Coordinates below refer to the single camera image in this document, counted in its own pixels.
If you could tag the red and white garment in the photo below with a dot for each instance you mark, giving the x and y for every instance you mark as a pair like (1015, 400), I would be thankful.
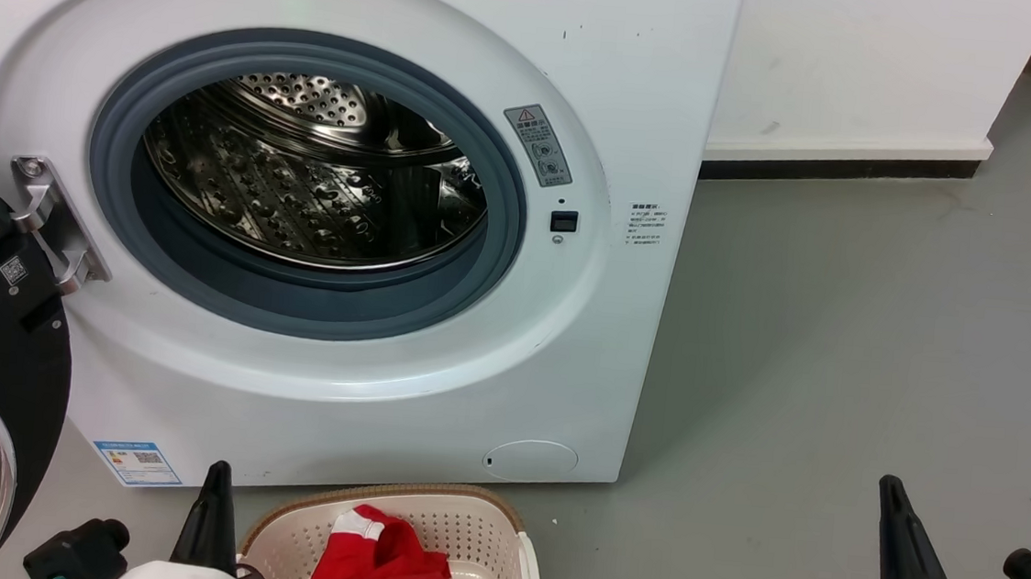
(384, 560)

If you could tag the cream perforated laundry basket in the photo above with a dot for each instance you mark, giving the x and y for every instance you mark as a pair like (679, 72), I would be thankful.
(469, 525)

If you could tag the silver metal door hinge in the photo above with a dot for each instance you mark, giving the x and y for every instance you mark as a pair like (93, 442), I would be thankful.
(52, 216)

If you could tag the stainless steel washing machine drum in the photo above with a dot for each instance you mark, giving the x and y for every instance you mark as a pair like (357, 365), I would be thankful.
(302, 190)

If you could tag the blue energy label sticker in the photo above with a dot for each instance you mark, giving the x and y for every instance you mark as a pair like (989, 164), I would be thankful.
(138, 464)

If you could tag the grey rubber door gasket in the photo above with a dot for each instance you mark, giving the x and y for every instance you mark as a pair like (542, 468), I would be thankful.
(293, 304)

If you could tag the round drain filter cover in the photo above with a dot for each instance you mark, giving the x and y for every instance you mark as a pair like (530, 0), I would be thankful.
(530, 461)

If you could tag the white front-load washing machine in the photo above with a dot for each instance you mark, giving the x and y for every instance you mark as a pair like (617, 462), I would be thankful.
(610, 380)

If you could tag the printed text label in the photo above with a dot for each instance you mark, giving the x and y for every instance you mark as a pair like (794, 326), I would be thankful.
(646, 224)

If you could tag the black door latch slot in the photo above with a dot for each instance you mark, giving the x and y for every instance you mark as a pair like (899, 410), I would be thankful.
(564, 222)

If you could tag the grey warning sticker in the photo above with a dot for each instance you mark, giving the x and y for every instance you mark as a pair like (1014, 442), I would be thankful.
(538, 144)

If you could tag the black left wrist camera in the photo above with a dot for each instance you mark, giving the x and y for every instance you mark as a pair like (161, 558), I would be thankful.
(76, 549)

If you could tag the black wall baseboard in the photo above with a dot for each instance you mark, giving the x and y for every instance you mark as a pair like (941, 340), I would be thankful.
(838, 169)

